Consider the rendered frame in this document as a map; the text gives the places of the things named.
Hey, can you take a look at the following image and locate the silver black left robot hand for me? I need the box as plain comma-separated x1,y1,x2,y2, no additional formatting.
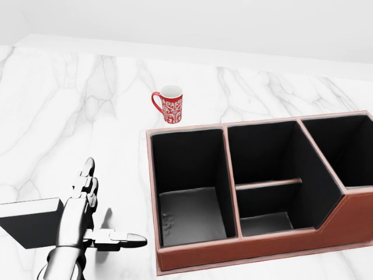
55,157,148,252

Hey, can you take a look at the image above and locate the red-brown desk caddy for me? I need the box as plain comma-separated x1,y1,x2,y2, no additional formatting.
145,110,373,277

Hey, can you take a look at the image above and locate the red white patterned mug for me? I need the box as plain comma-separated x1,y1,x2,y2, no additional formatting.
151,85,184,124

